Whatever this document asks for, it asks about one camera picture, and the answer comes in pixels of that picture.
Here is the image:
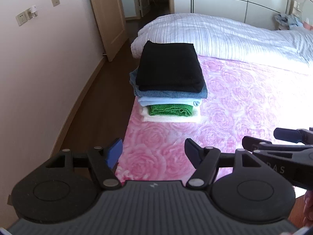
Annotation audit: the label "round white mirror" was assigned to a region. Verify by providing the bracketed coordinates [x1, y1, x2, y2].
[302, 0, 313, 27]

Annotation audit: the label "pink rose pattern blanket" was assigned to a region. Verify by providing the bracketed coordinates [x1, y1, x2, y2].
[115, 54, 313, 184]

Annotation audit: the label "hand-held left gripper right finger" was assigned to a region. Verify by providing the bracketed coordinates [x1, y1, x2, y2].
[184, 138, 261, 189]

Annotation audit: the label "folded light blue garment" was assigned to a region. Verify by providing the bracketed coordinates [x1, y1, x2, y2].
[138, 96, 203, 108]

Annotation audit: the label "folded green knit garment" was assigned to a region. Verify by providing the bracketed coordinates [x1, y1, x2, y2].
[148, 104, 193, 117]

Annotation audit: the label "folded white garment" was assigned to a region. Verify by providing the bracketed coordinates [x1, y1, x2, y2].
[140, 105, 202, 123]

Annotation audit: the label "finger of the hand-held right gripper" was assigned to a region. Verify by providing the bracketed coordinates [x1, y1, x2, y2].
[273, 127, 313, 144]
[242, 136, 313, 153]

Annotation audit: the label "black garment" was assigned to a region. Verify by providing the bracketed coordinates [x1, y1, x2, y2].
[135, 41, 205, 93]

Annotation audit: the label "pile of blue grey clothes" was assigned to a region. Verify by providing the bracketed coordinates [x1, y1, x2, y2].
[274, 13, 304, 30]

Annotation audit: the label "person's right hand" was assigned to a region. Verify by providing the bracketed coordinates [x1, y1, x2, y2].
[303, 192, 313, 229]

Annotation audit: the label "white plug-in charger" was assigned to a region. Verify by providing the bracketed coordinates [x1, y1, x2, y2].
[26, 4, 39, 20]

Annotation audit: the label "white ribbed quilt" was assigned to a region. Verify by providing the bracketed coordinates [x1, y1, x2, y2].
[130, 13, 313, 75]

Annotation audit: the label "beige wall socket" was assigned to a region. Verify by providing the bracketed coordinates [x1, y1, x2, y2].
[16, 11, 28, 26]

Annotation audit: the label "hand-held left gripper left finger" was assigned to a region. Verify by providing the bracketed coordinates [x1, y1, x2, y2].
[46, 138, 123, 190]

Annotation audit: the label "folded blue jeans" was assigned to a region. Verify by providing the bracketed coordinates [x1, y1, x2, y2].
[129, 69, 208, 99]

